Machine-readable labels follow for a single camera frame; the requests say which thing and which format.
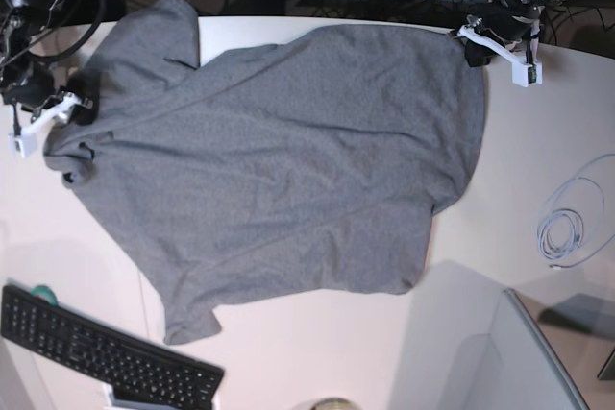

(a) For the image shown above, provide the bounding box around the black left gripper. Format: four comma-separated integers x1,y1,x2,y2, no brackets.
464,2,541,68

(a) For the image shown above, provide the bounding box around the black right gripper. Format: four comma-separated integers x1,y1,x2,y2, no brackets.
1,64,99,125

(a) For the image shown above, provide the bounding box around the grey t-shirt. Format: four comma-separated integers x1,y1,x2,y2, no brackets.
43,0,485,346

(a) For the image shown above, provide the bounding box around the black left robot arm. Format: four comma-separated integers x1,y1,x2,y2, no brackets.
456,0,567,67

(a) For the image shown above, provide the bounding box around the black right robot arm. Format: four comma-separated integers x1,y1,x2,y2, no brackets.
1,0,107,123

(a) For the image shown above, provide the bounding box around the green tape roll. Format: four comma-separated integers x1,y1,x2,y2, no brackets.
31,285,58,306

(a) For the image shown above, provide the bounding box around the black computer keyboard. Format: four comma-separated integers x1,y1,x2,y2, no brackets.
1,285,224,409

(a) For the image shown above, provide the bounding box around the round metallic can top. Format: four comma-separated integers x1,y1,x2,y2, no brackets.
309,398,358,410

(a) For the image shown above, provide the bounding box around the coiled white cable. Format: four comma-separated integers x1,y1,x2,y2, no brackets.
536,154,615,271

